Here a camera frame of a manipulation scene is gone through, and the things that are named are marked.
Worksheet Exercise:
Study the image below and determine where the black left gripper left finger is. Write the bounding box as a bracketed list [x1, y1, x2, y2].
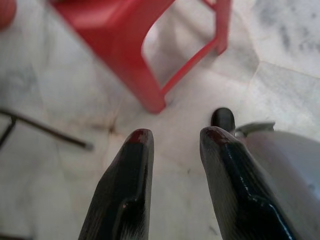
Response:
[78, 128, 155, 240]

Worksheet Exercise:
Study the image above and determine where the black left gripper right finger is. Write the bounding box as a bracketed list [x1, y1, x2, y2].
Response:
[199, 126, 312, 240]

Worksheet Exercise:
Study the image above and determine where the red plastic stool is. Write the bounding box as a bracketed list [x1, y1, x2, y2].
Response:
[49, 0, 232, 115]

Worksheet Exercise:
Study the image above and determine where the red round plastic object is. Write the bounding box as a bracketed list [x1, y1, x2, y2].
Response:
[0, 0, 17, 31]

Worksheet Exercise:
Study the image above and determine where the black metal table leg frame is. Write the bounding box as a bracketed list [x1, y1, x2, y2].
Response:
[0, 107, 95, 151]

